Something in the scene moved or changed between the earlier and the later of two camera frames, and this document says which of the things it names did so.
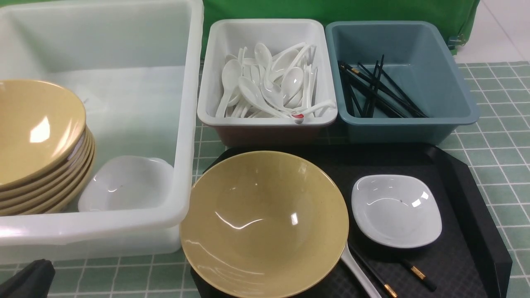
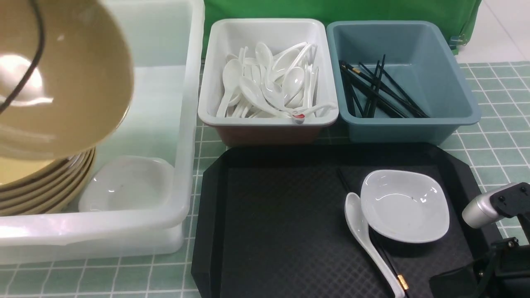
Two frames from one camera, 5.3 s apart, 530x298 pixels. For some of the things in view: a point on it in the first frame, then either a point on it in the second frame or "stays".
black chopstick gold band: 431,286 → 399,277
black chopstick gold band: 374,272 → 343,180
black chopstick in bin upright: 375,85 stays
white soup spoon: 232,70 stays
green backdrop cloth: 461,14 stays
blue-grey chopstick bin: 397,82 stays
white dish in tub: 126,183 stays
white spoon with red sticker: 299,117 stays
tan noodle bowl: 264,224 → 82,90
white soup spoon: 372,290 → 355,213
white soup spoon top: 263,56 stays
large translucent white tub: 137,64 stays
